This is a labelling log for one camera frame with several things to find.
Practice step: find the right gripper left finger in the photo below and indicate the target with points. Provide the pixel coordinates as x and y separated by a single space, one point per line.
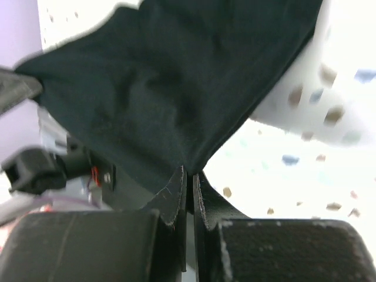
148 244

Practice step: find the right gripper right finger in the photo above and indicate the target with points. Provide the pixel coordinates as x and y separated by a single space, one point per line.
233 247

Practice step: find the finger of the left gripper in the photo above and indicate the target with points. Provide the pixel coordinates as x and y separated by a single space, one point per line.
16 88

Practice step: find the black t shirt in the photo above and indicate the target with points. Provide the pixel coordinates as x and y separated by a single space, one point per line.
165 85

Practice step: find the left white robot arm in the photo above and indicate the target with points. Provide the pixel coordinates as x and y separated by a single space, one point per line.
27 170

